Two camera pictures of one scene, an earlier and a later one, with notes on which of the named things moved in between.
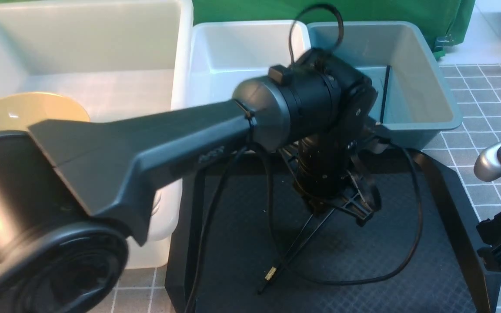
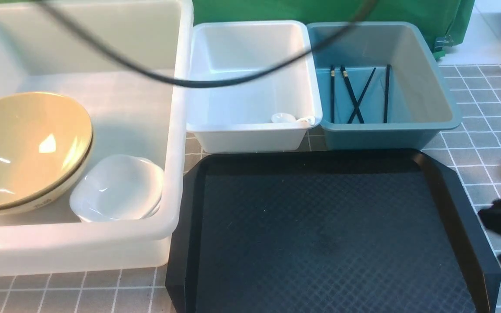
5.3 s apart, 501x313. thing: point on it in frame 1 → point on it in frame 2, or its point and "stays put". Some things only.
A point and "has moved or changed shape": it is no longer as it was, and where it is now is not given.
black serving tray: x=247 y=241 stays put
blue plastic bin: x=412 y=101 stays put
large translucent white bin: x=118 y=58 stays put
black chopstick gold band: x=285 y=260 has moved or changed shape
